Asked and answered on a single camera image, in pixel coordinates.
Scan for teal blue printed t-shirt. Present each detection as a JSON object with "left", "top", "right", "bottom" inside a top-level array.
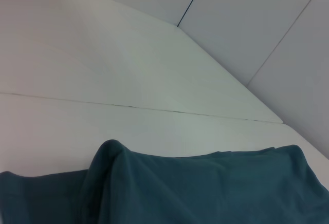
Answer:
[{"left": 0, "top": 139, "right": 329, "bottom": 224}]

